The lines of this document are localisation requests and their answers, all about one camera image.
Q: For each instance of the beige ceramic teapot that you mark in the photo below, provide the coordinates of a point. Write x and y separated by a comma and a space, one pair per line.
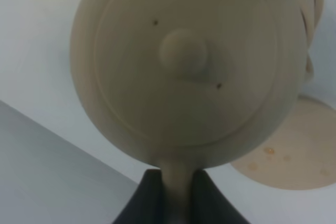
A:
185, 85

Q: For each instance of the beige teapot saucer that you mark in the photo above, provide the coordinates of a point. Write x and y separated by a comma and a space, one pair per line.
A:
300, 155

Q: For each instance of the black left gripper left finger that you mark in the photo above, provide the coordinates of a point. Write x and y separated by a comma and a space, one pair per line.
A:
149, 204

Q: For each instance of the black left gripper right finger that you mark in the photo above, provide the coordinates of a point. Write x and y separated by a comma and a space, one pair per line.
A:
208, 205

